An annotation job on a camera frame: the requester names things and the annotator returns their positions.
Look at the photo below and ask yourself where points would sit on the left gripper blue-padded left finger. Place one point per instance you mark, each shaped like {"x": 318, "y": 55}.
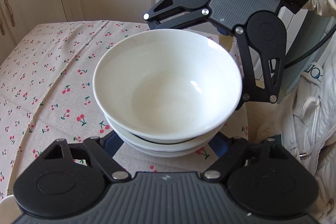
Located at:
{"x": 101, "y": 152}

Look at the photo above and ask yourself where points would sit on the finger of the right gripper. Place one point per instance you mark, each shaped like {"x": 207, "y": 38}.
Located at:
{"x": 265, "y": 33}
{"x": 177, "y": 14}

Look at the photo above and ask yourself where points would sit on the white bowl far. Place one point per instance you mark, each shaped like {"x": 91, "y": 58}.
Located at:
{"x": 9, "y": 210}

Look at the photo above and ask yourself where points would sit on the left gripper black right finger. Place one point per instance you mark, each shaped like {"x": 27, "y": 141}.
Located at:
{"x": 230, "y": 153}

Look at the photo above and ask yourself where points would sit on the white floral bowl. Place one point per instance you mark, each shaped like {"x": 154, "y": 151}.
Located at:
{"x": 157, "y": 149}
{"x": 167, "y": 84}

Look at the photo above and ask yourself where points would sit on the cherry print tablecloth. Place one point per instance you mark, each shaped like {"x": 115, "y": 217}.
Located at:
{"x": 47, "y": 94}

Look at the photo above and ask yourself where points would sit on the white floral bowl right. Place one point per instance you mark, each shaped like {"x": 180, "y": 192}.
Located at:
{"x": 157, "y": 149}

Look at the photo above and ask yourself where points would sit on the white jacket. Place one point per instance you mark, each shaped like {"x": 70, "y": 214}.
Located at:
{"x": 305, "y": 121}

